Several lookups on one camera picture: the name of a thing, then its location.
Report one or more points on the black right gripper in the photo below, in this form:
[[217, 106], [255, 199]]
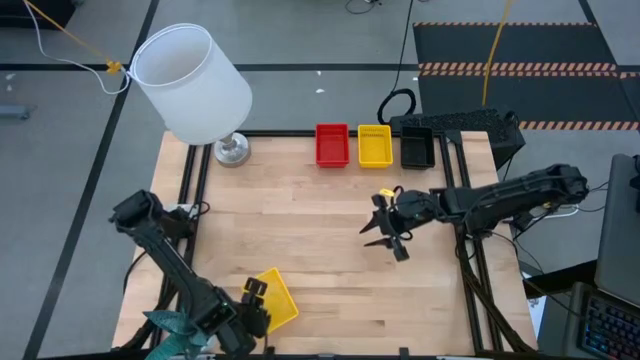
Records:
[[415, 210]]

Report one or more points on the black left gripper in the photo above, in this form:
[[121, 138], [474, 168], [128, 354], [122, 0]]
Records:
[[250, 322]]

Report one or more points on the yellow plastic basket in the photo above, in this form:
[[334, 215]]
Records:
[[280, 300], [375, 147]]

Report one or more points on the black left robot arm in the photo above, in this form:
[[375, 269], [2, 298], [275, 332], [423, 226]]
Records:
[[170, 260]]

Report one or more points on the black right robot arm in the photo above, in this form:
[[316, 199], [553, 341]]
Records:
[[500, 200]]

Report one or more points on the teal artificial potted plant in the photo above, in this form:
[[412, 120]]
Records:
[[167, 322]]

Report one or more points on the black perforated computer case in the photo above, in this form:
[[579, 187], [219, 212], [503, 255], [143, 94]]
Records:
[[465, 122]]

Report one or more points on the table lamp with white shade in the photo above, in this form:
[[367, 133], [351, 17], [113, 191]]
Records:
[[195, 90]]

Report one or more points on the black hazard-striped floor mat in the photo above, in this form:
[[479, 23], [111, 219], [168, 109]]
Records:
[[525, 45]]

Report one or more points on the grey laptop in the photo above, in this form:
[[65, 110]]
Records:
[[620, 235]]

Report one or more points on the black backlit keyboard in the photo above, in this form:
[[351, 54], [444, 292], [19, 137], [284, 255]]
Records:
[[610, 330]]

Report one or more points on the black box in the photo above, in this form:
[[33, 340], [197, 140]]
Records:
[[30, 12]]

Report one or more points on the grey floor bracket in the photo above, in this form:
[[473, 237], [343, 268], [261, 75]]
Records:
[[12, 112]]

